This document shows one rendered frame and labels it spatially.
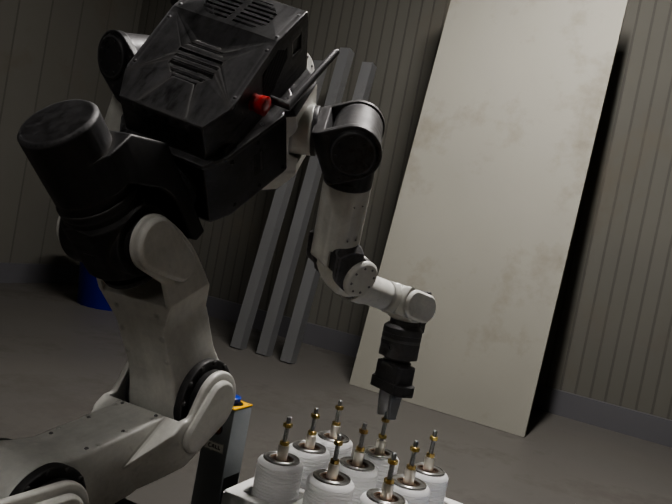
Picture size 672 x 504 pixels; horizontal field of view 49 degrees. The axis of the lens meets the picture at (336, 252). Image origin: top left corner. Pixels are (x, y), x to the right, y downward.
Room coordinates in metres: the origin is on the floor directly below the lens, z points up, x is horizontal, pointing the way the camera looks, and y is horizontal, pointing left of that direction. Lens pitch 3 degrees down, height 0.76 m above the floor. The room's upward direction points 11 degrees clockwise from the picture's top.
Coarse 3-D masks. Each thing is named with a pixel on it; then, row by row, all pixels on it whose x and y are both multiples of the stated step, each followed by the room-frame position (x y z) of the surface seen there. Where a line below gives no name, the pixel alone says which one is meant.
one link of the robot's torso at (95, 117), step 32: (32, 128) 0.98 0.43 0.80; (64, 128) 0.96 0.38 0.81; (96, 128) 0.97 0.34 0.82; (32, 160) 0.97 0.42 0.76; (64, 160) 0.95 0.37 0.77; (96, 160) 0.98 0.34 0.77; (128, 160) 1.02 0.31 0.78; (160, 160) 1.08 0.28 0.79; (64, 192) 0.99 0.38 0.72; (96, 192) 1.00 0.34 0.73; (128, 192) 1.04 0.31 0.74; (160, 192) 1.17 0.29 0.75; (192, 224) 1.17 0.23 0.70; (128, 288) 1.11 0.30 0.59
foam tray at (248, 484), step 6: (246, 480) 1.51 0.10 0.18; (252, 480) 1.51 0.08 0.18; (234, 486) 1.46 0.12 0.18; (240, 486) 1.47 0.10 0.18; (246, 486) 1.47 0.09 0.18; (252, 486) 1.48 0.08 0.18; (228, 492) 1.43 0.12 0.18; (234, 492) 1.43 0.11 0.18; (240, 492) 1.44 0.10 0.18; (246, 492) 1.47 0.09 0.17; (300, 492) 1.50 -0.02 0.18; (222, 498) 1.44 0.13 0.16; (228, 498) 1.43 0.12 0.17; (234, 498) 1.42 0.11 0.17; (240, 498) 1.42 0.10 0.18; (246, 498) 1.41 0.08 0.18; (252, 498) 1.42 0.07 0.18; (258, 498) 1.42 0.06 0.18; (300, 498) 1.50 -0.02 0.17
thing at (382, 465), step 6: (366, 456) 1.60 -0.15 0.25; (396, 456) 1.63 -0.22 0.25; (372, 462) 1.58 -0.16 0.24; (378, 462) 1.58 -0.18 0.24; (384, 462) 1.58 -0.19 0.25; (378, 468) 1.58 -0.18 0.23; (384, 468) 1.58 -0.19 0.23; (396, 468) 1.61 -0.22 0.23; (378, 474) 1.58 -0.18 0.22; (384, 474) 1.58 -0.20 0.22; (378, 480) 1.58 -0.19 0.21; (378, 486) 1.58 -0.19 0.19
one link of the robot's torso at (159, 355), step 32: (160, 224) 1.07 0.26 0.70; (160, 256) 1.08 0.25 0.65; (192, 256) 1.14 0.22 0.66; (160, 288) 1.16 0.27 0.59; (192, 288) 1.17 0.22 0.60; (128, 320) 1.20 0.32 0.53; (160, 320) 1.16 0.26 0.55; (192, 320) 1.23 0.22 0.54; (128, 352) 1.24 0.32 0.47; (160, 352) 1.19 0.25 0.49; (192, 352) 1.24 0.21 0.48; (128, 384) 1.27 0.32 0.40; (160, 384) 1.22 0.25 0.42; (192, 384) 1.23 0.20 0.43
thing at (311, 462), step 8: (304, 456) 1.53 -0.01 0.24; (312, 456) 1.53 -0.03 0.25; (320, 456) 1.54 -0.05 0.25; (328, 456) 1.56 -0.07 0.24; (304, 464) 1.53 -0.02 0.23; (312, 464) 1.53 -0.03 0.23; (320, 464) 1.54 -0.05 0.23; (304, 472) 1.53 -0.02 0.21; (304, 480) 1.53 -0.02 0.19; (304, 488) 1.53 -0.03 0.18
